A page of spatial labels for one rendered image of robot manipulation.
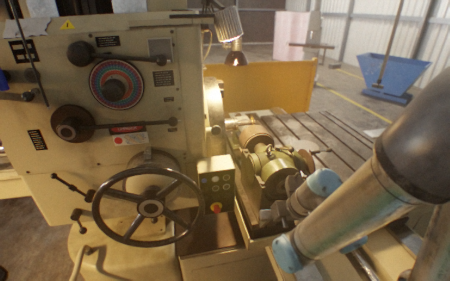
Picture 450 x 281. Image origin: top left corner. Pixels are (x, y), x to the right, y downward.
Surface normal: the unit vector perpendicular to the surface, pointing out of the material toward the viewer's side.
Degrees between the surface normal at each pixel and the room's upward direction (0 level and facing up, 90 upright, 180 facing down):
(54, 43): 90
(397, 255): 0
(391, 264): 0
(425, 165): 85
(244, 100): 90
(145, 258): 0
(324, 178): 24
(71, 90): 90
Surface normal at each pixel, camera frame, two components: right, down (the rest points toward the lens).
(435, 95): -0.80, -0.54
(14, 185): 0.21, 0.49
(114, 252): 0.00, -0.86
